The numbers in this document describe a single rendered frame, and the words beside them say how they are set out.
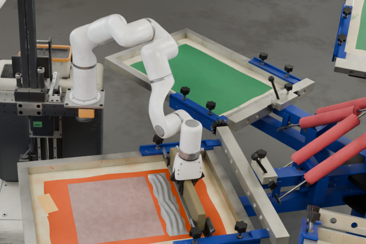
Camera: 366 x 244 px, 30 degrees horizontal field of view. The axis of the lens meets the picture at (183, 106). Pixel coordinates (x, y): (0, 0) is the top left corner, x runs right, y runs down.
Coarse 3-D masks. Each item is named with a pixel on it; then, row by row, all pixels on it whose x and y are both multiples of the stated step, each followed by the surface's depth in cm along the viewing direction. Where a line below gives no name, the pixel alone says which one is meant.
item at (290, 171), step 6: (276, 168) 263; (282, 168) 264; (288, 168) 264; (294, 168) 264; (282, 174) 260; (288, 174) 261; (294, 174) 261; (258, 180) 257; (282, 180) 260; (288, 180) 261; (294, 180) 262; (264, 186) 259; (282, 186) 262
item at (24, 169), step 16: (48, 160) 266; (64, 160) 267; (80, 160) 267; (96, 160) 268; (112, 160) 270; (128, 160) 272; (144, 160) 274; (160, 160) 276; (208, 160) 276; (224, 176) 265; (224, 192) 259; (32, 208) 242; (240, 208) 250; (32, 224) 234; (32, 240) 228
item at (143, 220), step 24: (48, 216) 244; (72, 216) 245; (96, 216) 245; (120, 216) 246; (144, 216) 247; (216, 216) 250; (72, 240) 234; (96, 240) 235; (120, 240) 236; (144, 240) 237; (168, 240) 238
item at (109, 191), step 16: (96, 176) 265; (112, 176) 266; (128, 176) 266; (144, 176) 267; (48, 192) 255; (64, 192) 256; (80, 192) 256; (96, 192) 257; (112, 192) 258; (128, 192) 258; (144, 192) 259; (176, 192) 260; (64, 208) 248; (80, 208) 249; (96, 208) 249; (112, 208) 250
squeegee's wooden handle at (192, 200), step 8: (176, 152) 264; (184, 184) 249; (192, 184) 248; (184, 192) 250; (192, 192) 244; (192, 200) 241; (192, 208) 241; (200, 208) 237; (192, 216) 242; (200, 216) 235; (200, 224) 237
